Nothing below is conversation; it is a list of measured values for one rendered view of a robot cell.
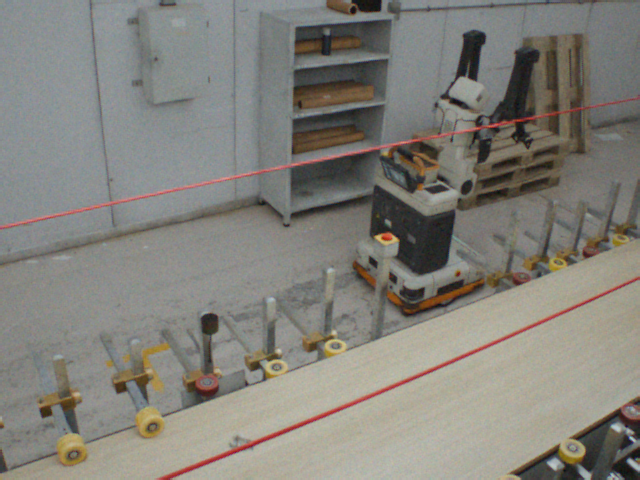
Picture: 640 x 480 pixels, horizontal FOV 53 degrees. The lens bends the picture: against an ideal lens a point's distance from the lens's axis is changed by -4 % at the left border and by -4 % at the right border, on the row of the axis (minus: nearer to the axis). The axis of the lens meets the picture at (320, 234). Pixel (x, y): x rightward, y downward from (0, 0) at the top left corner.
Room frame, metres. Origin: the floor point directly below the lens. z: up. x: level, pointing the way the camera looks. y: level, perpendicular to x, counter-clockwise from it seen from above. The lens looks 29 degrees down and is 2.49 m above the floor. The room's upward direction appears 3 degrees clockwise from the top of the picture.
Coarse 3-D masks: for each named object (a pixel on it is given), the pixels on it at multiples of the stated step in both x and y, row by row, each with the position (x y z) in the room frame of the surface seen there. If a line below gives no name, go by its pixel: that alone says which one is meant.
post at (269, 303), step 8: (264, 304) 1.97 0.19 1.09; (272, 304) 1.96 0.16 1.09; (264, 312) 1.96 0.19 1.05; (272, 312) 1.96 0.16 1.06; (264, 320) 1.97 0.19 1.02; (272, 320) 1.96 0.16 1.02; (264, 328) 1.96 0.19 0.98; (272, 328) 1.96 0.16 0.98; (264, 336) 1.97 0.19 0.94; (272, 336) 1.96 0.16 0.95; (264, 344) 1.97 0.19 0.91; (272, 344) 1.96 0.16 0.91; (272, 352) 1.96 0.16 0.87; (264, 376) 1.97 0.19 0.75
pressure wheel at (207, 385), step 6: (198, 378) 1.75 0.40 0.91; (204, 378) 1.76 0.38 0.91; (210, 378) 1.76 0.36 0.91; (216, 378) 1.76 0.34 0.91; (198, 384) 1.72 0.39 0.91; (204, 384) 1.73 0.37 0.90; (210, 384) 1.73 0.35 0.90; (216, 384) 1.73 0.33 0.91; (198, 390) 1.71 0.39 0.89; (204, 390) 1.70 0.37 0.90; (210, 390) 1.70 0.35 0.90; (216, 390) 1.72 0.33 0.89; (210, 396) 1.70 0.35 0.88
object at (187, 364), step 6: (162, 330) 2.07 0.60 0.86; (168, 330) 2.07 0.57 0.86; (168, 336) 2.03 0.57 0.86; (174, 336) 2.04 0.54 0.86; (168, 342) 2.02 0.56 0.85; (174, 342) 2.00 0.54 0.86; (174, 348) 1.96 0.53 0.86; (180, 348) 1.97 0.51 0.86; (180, 354) 1.93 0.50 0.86; (180, 360) 1.91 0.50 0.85; (186, 360) 1.90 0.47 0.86; (186, 366) 1.87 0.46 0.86; (192, 366) 1.87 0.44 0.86; (204, 396) 1.73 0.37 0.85
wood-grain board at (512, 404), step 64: (448, 320) 2.18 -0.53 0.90; (512, 320) 2.19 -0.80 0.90; (576, 320) 2.21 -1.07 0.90; (320, 384) 1.77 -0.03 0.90; (384, 384) 1.78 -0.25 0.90; (448, 384) 1.79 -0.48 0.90; (512, 384) 1.80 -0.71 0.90; (576, 384) 1.81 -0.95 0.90; (128, 448) 1.42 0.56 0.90; (192, 448) 1.44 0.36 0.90; (256, 448) 1.45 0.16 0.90; (320, 448) 1.47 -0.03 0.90; (384, 448) 1.48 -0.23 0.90; (448, 448) 1.49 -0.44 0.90; (512, 448) 1.50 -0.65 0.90
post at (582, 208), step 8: (584, 200) 2.92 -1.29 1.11; (584, 208) 2.91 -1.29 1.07; (576, 216) 2.93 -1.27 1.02; (584, 216) 2.92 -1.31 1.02; (576, 224) 2.92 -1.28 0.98; (576, 232) 2.91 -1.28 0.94; (576, 240) 2.91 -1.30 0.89; (568, 248) 2.93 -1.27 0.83; (576, 248) 2.92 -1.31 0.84; (568, 264) 2.91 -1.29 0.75
